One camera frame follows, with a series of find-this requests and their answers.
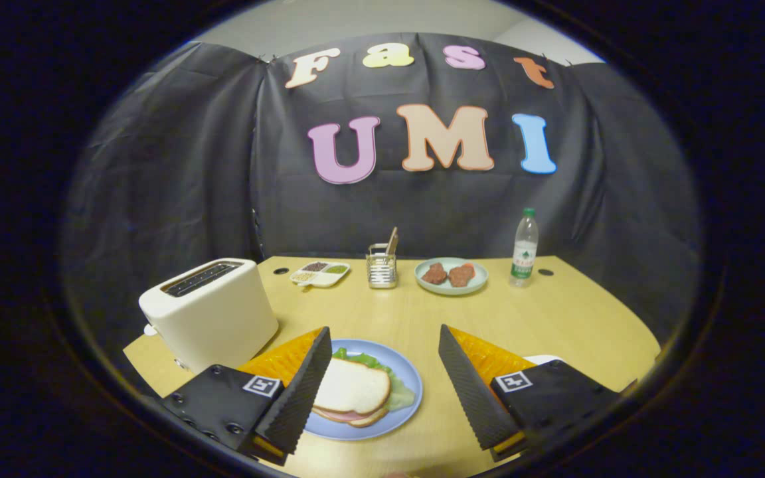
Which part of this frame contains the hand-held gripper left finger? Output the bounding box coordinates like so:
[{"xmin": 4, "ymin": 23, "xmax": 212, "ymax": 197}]
[{"xmin": 155, "ymin": 325, "xmax": 333, "ymax": 465}]

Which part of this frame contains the toasted bread slice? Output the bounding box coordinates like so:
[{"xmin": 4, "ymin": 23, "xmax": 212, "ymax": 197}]
[{"xmin": 314, "ymin": 357, "xmax": 392, "ymax": 418}]

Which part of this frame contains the clear plastic water bottle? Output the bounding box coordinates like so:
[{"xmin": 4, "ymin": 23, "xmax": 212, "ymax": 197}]
[{"xmin": 509, "ymin": 208, "xmax": 540, "ymax": 287}]

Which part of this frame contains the white divided condiment dish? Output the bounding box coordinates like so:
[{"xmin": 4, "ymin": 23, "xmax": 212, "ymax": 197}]
[{"xmin": 290, "ymin": 261, "xmax": 351, "ymax": 289}]

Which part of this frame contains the white toaster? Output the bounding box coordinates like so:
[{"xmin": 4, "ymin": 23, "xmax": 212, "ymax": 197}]
[{"xmin": 138, "ymin": 258, "xmax": 280, "ymax": 374}]

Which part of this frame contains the pink ham slice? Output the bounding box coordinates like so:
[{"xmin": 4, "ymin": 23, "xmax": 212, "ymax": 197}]
[{"xmin": 313, "ymin": 406, "xmax": 383, "ymax": 423}]

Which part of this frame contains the pale green round plate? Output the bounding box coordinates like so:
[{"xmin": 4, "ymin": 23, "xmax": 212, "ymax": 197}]
[{"xmin": 414, "ymin": 257, "xmax": 489, "ymax": 295}]

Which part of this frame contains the green lettuce leaf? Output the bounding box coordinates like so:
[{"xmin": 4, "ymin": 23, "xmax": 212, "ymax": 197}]
[{"xmin": 331, "ymin": 347, "xmax": 416, "ymax": 411}]

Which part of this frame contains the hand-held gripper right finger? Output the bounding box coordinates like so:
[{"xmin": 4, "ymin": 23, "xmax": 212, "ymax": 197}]
[{"xmin": 437, "ymin": 324, "xmax": 624, "ymax": 463}]

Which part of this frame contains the blue round plate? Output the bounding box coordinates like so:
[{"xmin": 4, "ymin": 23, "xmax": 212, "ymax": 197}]
[{"xmin": 303, "ymin": 339, "xmax": 424, "ymax": 441}]

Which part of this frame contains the wire utensil holder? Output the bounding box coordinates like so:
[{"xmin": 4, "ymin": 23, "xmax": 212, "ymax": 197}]
[{"xmin": 366, "ymin": 244, "xmax": 398, "ymax": 289}]

